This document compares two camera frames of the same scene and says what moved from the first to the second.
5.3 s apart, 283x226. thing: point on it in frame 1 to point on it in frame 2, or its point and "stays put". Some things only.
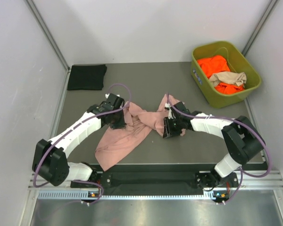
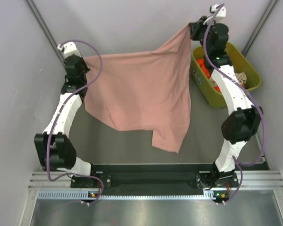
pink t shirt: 121,140 to 145,91
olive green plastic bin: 237,62 stays put
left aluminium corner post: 43,25 stays put
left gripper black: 120,124 to 82,62
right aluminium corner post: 259,26 stays put
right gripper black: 169,132 to 195,27
